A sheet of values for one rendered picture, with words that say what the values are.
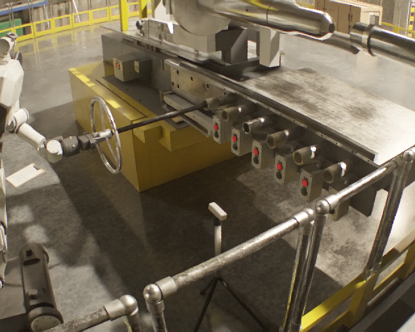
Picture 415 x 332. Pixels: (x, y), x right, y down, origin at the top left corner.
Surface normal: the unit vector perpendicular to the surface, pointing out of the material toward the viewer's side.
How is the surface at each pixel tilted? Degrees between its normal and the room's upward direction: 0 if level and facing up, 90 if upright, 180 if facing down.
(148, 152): 90
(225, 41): 90
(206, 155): 90
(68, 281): 0
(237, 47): 90
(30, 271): 0
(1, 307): 0
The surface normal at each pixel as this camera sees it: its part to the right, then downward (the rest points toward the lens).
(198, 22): 0.57, 0.43
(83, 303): -0.01, -0.84
